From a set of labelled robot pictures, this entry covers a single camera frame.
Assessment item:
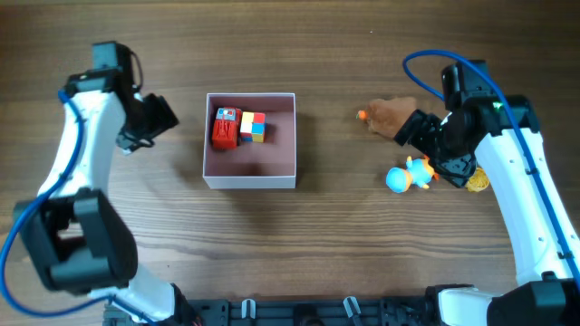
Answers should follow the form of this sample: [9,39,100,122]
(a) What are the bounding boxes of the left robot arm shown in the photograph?
[1,41,195,325]

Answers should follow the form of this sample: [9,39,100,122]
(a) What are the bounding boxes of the pink white open box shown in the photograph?
[202,92,297,189]

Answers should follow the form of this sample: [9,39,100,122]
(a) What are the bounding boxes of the blue orange toy figure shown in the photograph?
[385,156,440,193]

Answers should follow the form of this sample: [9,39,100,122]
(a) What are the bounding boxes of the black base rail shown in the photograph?
[102,294,505,326]

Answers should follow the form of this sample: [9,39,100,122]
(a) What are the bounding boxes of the brown plush toy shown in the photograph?
[356,97,418,139]

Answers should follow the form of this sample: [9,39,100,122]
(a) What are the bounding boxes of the left blue cable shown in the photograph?
[0,88,160,326]

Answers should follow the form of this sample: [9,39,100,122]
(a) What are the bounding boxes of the yellow round token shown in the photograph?
[466,167,490,193]

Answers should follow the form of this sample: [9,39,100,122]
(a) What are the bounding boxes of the blue cable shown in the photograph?
[401,48,580,291]
[0,88,160,326]

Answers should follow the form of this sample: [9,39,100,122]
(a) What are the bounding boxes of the red toy fire truck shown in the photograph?
[211,107,242,150]

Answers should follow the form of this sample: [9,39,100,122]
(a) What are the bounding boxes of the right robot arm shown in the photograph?
[394,59,579,325]

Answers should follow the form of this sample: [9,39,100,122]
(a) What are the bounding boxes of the colourful two-by-two puzzle cube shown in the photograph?
[239,111,266,143]

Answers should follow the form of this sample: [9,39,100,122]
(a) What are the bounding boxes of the right blue cable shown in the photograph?
[401,48,580,291]

